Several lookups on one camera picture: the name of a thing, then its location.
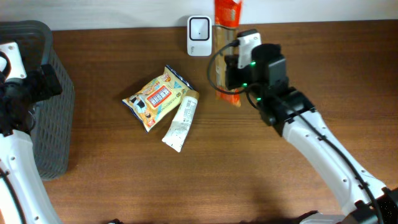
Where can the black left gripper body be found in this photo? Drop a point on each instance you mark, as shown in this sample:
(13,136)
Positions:
(33,88)

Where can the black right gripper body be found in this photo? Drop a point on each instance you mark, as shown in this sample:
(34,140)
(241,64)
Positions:
(240,78)

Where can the spaghetti pasta packet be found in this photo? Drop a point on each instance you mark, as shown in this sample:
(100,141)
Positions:
(227,16)

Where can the white tube gold cap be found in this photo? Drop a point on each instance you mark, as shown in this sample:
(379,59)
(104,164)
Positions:
(182,121)

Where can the yellow snack bag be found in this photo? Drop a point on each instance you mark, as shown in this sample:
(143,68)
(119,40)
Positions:
(157,98)

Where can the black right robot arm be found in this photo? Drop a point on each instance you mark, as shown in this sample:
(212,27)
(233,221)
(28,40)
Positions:
(362,197)

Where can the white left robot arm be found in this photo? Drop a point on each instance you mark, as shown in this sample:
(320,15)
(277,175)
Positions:
(23,195)

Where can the dark grey plastic basket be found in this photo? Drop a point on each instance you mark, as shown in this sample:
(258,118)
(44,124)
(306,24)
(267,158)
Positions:
(53,118)

